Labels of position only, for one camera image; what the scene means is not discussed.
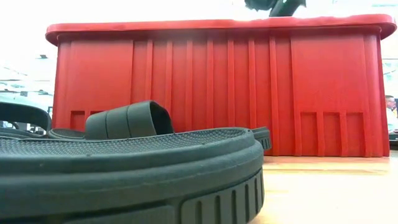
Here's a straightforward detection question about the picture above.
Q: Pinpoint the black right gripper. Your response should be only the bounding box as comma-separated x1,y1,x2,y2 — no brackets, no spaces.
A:
244,0,307,18

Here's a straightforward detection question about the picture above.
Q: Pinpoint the olive green rubber slide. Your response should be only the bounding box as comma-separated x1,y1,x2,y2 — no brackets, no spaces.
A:
0,101,266,224
46,100,273,152

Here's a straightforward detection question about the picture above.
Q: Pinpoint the red plastic bin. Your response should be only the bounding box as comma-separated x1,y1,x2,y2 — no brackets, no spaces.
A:
45,14,397,157

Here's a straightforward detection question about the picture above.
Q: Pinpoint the person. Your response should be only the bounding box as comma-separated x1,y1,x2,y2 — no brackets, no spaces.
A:
384,95,398,133

